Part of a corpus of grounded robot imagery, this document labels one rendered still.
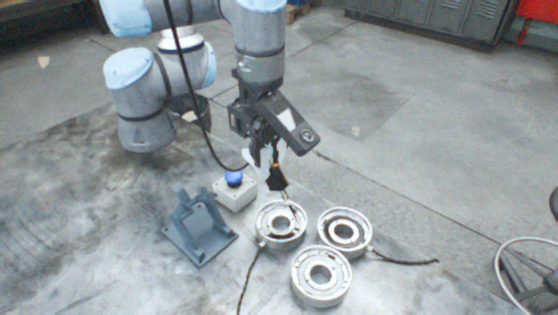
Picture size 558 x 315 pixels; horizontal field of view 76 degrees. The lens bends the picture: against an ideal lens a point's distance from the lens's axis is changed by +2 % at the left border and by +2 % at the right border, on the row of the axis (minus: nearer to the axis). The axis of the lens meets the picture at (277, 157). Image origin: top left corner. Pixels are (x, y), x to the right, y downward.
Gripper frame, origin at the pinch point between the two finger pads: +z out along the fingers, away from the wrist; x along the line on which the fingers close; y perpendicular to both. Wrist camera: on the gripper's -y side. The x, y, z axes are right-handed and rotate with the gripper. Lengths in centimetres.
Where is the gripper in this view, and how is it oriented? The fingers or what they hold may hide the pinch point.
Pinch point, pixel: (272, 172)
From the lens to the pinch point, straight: 67.4
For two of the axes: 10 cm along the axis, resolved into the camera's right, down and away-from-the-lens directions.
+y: -7.4, -4.4, 5.1
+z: 0.0, 7.6, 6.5
